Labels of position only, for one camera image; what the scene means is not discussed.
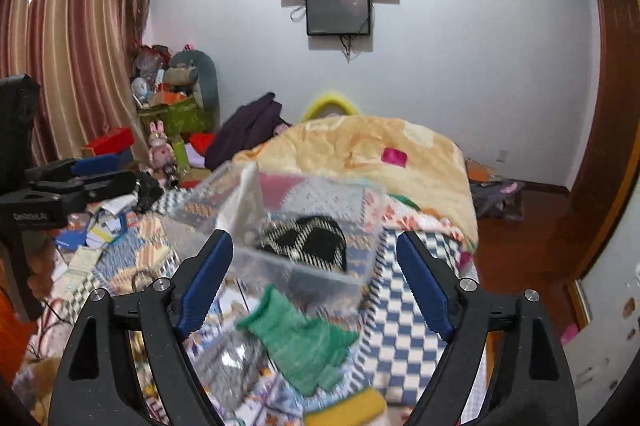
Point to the black white checked knit hat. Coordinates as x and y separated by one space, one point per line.
310 243

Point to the grey knit cloth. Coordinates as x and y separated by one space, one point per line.
235 363

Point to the black device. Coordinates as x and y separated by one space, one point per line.
149 191

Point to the green cardboard box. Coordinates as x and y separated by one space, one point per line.
180 116

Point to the orange patterned blanket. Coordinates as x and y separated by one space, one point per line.
360 146

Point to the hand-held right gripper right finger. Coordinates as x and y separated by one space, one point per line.
425 283

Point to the white cloth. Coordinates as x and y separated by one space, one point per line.
245 201

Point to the striped pink brown curtain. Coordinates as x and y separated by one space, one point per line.
75 31

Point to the white wall socket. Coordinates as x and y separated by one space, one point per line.
502 156

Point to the clear plastic storage box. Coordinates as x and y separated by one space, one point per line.
305 201

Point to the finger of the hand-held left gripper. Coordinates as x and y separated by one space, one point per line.
95 165
107 188

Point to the large grey green plush toy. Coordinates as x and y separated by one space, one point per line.
202 79

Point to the brown wooden door frame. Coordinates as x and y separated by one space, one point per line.
612 106

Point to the patchwork checked bedsheet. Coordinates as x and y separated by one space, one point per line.
400 356

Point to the dark bag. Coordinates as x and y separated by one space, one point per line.
497 201

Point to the pile of papers and booklets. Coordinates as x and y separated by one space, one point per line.
95 233

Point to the green knit glove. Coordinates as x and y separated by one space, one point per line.
292 346

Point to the red box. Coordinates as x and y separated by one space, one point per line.
107 141

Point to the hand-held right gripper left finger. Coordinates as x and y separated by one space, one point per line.
207 278

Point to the red cloth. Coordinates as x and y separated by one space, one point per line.
201 141

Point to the pink rabbit plush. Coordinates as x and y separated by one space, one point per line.
161 146

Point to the small black wall monitor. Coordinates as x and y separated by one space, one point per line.
337 12

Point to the dark purple garment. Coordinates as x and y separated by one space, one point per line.
250 126

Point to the yellow knit cloth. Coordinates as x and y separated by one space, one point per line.
345 408

